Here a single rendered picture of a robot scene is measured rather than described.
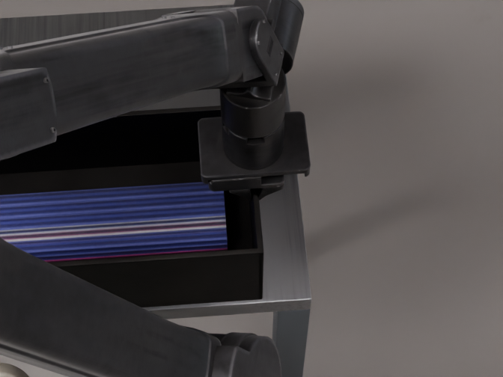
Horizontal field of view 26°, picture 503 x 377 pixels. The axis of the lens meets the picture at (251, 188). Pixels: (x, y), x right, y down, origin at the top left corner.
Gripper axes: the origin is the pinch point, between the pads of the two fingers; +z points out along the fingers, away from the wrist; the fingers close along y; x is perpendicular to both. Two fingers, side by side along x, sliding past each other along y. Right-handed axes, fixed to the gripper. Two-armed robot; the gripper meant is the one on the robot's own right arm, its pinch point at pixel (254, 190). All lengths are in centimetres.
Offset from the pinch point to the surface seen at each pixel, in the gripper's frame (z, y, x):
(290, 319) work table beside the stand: 26.9, -4.0, 3.4
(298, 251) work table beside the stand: 21.7, -5.4, -3.1
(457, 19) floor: 104, -54, -98
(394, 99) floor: 104, -36, -77
